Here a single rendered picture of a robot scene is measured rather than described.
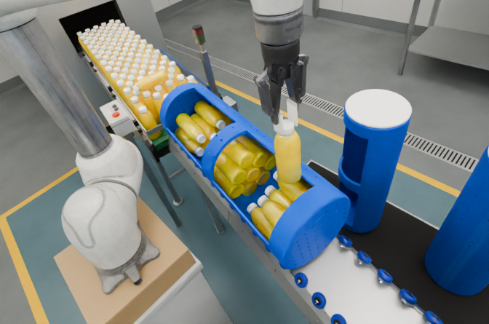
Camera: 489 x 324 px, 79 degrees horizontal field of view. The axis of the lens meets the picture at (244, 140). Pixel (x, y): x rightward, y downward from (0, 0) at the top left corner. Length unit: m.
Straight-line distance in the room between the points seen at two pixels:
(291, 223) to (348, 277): 0.33
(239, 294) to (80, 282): 1.19
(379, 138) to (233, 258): 1.27
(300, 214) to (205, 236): 1.52
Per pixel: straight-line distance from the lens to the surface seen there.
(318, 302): 1.02
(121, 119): 1.60
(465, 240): 1.65
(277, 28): 0.55
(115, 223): 0.87
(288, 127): 0.72
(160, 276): 1.00
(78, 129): 0.91
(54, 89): 0.85
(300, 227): 0.84
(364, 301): 1.08
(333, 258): 1.12
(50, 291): 2.66
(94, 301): 1.04
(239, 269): 2.13
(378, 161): 1.53
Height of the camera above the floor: 1.94
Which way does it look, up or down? 43 degrees down
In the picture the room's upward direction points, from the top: 12 degrees counter-clockwise
